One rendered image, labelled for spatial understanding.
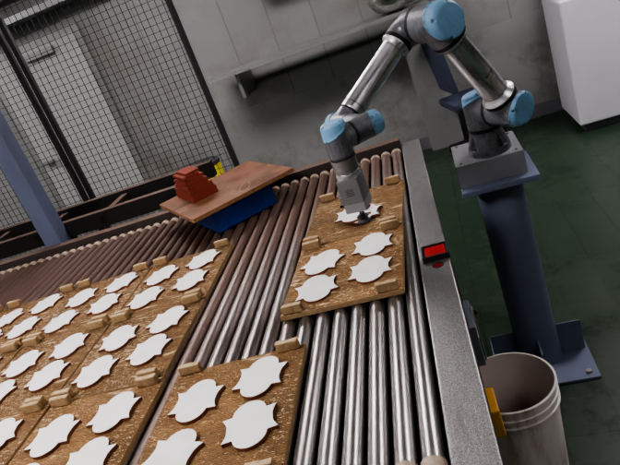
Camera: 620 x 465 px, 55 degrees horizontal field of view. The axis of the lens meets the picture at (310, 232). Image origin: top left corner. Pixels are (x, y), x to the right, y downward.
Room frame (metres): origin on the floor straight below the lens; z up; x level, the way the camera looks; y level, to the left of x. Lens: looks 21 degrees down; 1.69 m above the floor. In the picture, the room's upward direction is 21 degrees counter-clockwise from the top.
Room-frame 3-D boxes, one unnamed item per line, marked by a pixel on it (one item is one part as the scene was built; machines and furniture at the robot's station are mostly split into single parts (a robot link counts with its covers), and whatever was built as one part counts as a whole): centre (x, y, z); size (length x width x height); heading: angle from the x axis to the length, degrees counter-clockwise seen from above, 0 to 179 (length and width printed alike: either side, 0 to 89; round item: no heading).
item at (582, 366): (2.04, -0.73, 0.44); 0.38 x 0.38 x 0.87; 73
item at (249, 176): (2.64, 0.29, 1.03); 0.50 x 0.50 x 0.02; 23
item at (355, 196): (1.67, -0.16, 1.13); 0.10 x 0.09 x 0.16; 65
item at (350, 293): (1.59, -0.06, 0.93); 0.41 x 0.35 x 0.02; 164
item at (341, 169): (1.67, -0.17, 1.21); 0.08 x 0.08 x 0.05
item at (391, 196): (2.00, -0.18, 0.93); 0.41 x 0.35 x 0.02; 162
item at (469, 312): (1.30, -0.27, 0.77); 0.14 x 0.11 x 0.18; 166
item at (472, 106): (2.03, -0.73, 1.12); 0.13 x 0.12 x 0.14; 22
